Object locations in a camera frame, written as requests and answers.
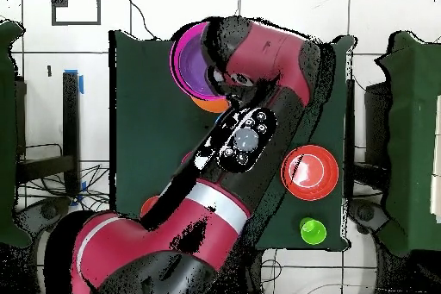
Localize dark green tablecloth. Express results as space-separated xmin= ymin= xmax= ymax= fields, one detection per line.
xmin=108 ymin=29 xmax=357 ymax=252

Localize green cup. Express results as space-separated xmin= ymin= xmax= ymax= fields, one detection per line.
xmin=298 ymin=216 xmax=327 ymax=246

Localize pink bowl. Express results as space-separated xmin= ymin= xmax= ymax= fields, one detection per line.
xmin=169 ymin=21 xmax=228 ymax=100

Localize large red-orange bowl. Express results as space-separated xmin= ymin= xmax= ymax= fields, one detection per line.
xmin=280 ymin=144 xmax=340 ymax=202

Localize black bench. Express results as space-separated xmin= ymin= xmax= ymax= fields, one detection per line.
xmin=15 ymin=71 xmax=81 ymax=198

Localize purple bowl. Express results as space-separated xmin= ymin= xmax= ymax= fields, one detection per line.
xmin=177 ymin=33 xmax=221 ymax=97

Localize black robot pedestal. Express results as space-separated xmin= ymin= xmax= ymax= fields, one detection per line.
xmin=247 ymin=248 xmax=264 ymax=294

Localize green cloth side table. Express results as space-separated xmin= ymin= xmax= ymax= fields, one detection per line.
xmin=375 ymin=30 xmax=441 ymax=257
xmin=0 ymin=19 xmax=34 ymax=250

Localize blue tape strip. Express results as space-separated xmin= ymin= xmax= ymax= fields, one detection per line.
xmin=63 ymin=68 xmax=85 ymax=95

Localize tangle of cables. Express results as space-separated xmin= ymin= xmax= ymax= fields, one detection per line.
xmin=15 ymin=143 xmax=111 ymax=212

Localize small red-orange bowl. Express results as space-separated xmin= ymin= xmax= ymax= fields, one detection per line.
xmin=140 ymin=195 xmax=160 ymax=218

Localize white box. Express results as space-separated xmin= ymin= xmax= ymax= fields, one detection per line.
xmin=429 ymin=93 xmax=441 ymax=224

